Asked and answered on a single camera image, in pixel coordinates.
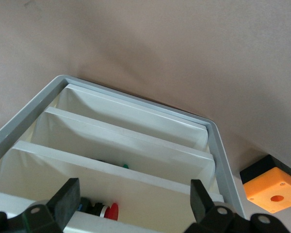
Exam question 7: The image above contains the brown table mat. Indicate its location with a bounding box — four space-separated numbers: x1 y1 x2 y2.
0 0 291 233

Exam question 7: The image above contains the green push button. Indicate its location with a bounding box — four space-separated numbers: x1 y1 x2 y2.
96 159 130 169

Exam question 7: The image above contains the white drawer cabinet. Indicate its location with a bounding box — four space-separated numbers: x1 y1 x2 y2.
0 74 247 233

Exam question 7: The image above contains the orange black button enclosure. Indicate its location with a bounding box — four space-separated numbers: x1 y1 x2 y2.
239 154 291 214

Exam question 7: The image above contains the red push button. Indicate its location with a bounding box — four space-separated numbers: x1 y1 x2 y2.
79 198 120 221

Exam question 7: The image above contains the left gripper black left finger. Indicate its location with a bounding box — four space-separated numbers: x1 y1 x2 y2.
0 178 81 233

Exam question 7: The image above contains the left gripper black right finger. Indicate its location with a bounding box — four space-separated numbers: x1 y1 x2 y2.
186 179 291 233

